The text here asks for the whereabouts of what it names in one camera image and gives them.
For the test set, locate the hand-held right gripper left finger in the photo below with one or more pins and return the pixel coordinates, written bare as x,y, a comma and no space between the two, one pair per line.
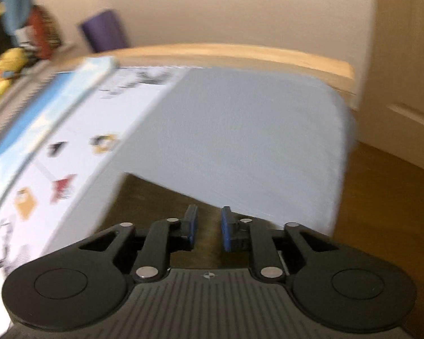
192,227

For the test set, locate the maroon cushion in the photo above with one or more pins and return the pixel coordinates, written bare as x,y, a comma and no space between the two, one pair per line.
44,31

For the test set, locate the purple box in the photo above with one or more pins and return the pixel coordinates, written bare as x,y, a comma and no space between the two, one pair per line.
104,31

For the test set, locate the wooden bed frame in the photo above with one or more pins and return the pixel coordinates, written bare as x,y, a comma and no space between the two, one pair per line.
268,54

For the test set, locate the white door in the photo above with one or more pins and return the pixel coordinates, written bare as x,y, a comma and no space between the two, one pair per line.
402,60

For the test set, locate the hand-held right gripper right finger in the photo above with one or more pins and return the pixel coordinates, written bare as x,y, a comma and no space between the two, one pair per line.
227,231

